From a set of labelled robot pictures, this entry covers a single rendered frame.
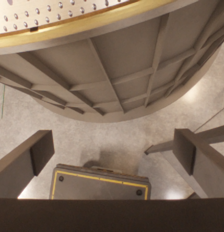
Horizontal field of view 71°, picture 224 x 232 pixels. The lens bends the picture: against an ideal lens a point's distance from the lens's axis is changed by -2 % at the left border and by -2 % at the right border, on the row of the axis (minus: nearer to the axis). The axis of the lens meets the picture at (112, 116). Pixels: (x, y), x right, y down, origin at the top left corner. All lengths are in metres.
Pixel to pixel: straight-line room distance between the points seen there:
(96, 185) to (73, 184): 0.17
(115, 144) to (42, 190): 0.81
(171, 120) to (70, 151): 0.95
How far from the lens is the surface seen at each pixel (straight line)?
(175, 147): 0.17
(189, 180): 1.21
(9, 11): 0.42
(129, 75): 0.71
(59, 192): 1.30
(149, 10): 0.37
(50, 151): 0.17
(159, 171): 1.47
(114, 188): 1.17
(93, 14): 0.36
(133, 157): 1.44
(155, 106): 1.45
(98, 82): 0.72
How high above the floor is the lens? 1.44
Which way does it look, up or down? 78 degrees down
